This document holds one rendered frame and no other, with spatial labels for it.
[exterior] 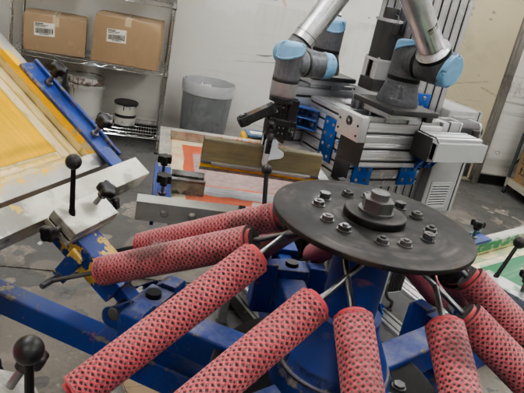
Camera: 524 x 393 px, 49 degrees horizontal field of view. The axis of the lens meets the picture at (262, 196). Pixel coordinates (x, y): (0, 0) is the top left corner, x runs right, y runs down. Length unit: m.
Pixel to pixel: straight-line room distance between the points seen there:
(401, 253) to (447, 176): 1.90
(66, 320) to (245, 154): 0.75
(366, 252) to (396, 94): 1.42
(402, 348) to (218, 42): 4.43
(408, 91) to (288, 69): 0.63
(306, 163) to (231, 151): 0.23
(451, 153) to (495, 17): 4.02
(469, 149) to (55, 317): 1.58
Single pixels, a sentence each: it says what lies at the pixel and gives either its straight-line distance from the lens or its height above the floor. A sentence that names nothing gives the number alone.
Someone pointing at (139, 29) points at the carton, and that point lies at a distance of 4.81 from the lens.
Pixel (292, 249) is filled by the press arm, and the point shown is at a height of 1.04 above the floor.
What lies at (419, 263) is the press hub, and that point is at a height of 1.31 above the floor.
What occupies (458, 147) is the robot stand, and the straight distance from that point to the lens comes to 2.20.
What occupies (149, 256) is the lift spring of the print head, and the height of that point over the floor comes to 1.16.
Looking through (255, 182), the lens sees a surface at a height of 0.95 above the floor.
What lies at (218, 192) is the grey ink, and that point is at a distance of 1.78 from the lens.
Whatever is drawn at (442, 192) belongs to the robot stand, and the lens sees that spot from 2.68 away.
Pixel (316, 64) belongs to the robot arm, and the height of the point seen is 1.40.
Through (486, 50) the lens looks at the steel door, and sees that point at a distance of 6.14.
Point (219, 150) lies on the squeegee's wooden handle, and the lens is 1.67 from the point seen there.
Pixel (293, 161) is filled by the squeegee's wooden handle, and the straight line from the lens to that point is 1.71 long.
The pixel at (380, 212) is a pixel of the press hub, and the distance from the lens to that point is 0.83.
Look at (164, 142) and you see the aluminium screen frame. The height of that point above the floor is 0.99.
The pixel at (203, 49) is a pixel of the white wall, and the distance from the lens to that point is 5.32.
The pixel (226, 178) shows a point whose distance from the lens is 1.92.
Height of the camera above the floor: 1.61
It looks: 21 degrees down
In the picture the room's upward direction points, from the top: 12 degrees clockwise
